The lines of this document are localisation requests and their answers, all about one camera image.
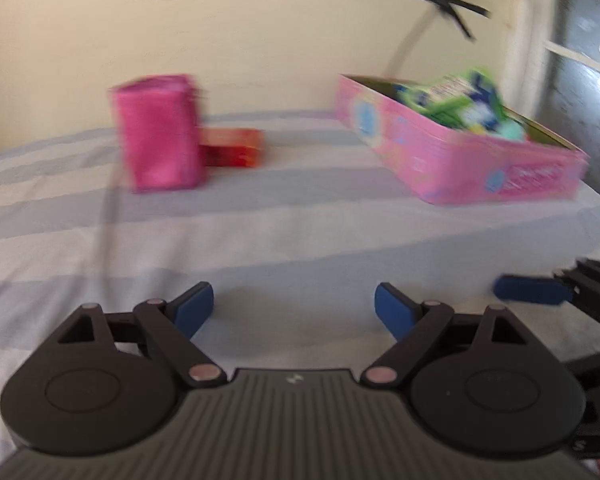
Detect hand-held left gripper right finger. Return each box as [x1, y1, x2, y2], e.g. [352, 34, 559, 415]
[360, 282, 528, 387]

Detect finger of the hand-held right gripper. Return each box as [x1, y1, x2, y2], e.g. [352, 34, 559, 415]
[494, 258, 600, 333]

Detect white window frame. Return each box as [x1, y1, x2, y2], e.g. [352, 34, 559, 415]
[505, 0, 600, 128]

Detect blue white packet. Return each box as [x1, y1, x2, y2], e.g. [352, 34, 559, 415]
[457, 69, 507, 133]

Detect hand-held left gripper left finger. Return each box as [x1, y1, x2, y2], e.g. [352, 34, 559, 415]
[57, 282, 226, 388]

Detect black tape cross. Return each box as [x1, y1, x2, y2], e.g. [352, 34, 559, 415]
[407, 0, 491, 41]

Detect magenta pouch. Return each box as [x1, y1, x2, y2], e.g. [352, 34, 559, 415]
[109, 74, 207, 193]

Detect green snack packet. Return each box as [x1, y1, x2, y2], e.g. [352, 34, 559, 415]
[397, 82, 463, 126]

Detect teal plush toy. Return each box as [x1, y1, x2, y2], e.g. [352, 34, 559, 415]
[492, 119, 527, 143]

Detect red box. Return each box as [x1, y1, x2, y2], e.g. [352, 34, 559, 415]
[200, 128, 265, 168]

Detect pink tin box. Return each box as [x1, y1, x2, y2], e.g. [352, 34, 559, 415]
[336, 74, 590, 206]

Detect grey power cable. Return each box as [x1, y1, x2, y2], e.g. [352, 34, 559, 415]
[382, 7, 433, 80]

